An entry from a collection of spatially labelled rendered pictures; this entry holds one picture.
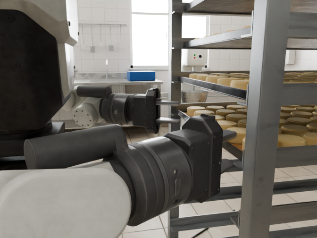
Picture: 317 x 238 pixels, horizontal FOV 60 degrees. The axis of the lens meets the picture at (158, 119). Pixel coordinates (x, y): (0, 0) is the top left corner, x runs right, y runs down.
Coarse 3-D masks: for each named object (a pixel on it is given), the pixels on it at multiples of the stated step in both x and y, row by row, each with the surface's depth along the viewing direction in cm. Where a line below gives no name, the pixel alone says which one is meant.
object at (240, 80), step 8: (200, 80) 65; (208, 80) 59; (216, 80) 58; (224, 80) 52; (232, 80) 49; (240, 80) 49; (248, 80) 49; (288, 80) 54; (296, 80) 49; (304, 80) 49; (312, 80) 49; (240, 88) 46
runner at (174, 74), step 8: (176, 72) 76; (184, 72) 76; (192, 72) 77; (200, 72) 77; (208, 72) 78; (216, 72) 78; (224, 72) 79; (232, 72) 79; (240, 72) 80; (248, 72) 80; (288, 72) 83; (296, 72) 83; (304, 72) 84; (312, 72) 84; (176, 80) 77
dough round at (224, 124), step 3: (219, 120) 58; (222, 120) 58; (225, 120) 58; (219, 123) 55; (222, 123) 55; (225, 123) 55; (228, 123) 55; (231, 123) 55; (234, 123) 55; (222, 126) 54; (225, 126) 54; (228, 126) 54; (231, 126) 54; (234, 126) 54; (237, 126) 55
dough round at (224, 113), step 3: (216, 111) 69; (219, 111) 68; (222, 111) 68; (225, 111) 68; (228, 111) 68; (231, 111) 68; (234, 111) 68; (216, 114) 69; (219, 114) 68; (222, 114) 67; (225, 114) 67; (225, 117) 67
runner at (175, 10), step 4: (172, 4) 72; (176, 4) 72; (180, 4) 72; (184, 4) 73; (172, 8) 72; (176, 8) 73; (180, 8) 73; (172, 12) 72; (176, 12) 70; (180, 12) 70; (184, 12) 71; (188, 12) 71; (192, 12) 71; (196, 12) 71; (200, 12) 71; (204, 12) 72; (208, 12) 72; (212, 12) 72; (240, 16) 77; (244, 16) 77; (248, 16) 77
